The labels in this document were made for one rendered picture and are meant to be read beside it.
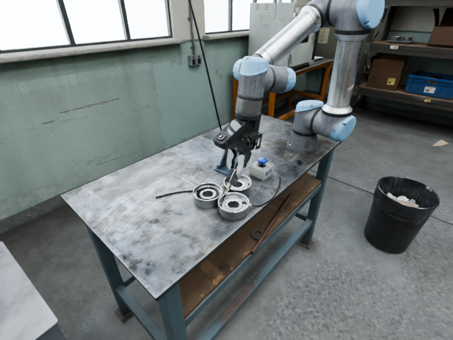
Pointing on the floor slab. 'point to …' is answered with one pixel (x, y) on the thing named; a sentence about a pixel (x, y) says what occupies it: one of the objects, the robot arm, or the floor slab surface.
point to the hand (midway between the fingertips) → (234, 173)
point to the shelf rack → (420, 49)
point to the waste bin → (398, 213)
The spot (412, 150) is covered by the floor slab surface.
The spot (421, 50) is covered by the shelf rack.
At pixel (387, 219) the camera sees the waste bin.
